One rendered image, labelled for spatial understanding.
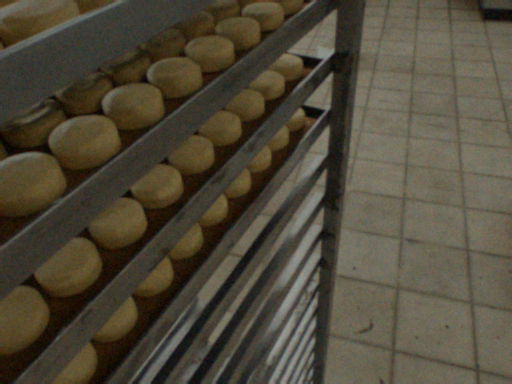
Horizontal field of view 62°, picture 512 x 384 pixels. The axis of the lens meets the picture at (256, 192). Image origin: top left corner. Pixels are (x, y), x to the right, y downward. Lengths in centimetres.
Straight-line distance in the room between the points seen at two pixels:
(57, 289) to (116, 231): 6
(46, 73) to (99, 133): 10
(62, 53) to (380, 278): 188
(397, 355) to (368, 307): 23
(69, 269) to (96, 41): 18
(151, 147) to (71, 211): 8
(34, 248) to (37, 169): 7
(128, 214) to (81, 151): 9
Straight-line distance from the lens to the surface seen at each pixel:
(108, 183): 31
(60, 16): 30
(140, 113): 37
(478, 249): 229
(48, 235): 29
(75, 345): 35
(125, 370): 42
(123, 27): 29
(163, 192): 42
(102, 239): 40
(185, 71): 41
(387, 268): 208
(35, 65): 25
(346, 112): 68
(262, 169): 59
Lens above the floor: 159
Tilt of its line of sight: 41 degrees down
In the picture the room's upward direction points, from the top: 4 degrees counter-clockwise
